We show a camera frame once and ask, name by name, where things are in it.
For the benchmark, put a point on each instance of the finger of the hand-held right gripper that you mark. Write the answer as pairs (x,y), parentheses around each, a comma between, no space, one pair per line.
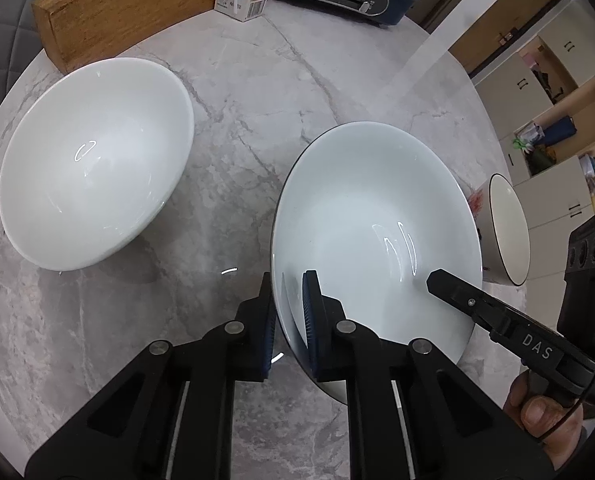
(462,297)

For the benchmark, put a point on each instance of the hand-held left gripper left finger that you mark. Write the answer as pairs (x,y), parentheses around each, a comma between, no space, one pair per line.
(268,340)

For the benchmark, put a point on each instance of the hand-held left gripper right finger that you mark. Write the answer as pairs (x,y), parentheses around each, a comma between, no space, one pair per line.
(310,325)

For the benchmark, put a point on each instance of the large white bowl dark rim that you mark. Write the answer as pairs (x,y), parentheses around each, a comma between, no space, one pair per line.
(367,220)

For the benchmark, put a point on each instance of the person's right hand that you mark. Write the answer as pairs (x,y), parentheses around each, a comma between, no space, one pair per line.
(542,415)

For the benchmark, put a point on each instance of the cream bowl dark rim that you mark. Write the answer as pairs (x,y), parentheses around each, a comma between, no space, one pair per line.
(507,230)

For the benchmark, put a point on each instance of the blue bag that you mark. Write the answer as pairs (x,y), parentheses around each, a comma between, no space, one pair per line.
(560,131)

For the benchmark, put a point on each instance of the small white bowl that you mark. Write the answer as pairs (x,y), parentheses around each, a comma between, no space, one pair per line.
(97,160)

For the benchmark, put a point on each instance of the brown wooden entry door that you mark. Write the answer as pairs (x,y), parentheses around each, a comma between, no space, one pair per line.
(492,15)

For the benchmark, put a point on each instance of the wooden tissue box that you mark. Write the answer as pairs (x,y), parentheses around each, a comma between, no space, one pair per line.
(122,15)

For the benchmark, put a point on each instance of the grey quilted chair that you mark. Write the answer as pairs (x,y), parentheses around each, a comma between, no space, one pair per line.
(7,25)

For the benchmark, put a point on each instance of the white wall cabinet unit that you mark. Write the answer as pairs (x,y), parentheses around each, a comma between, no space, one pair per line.
(542,90)

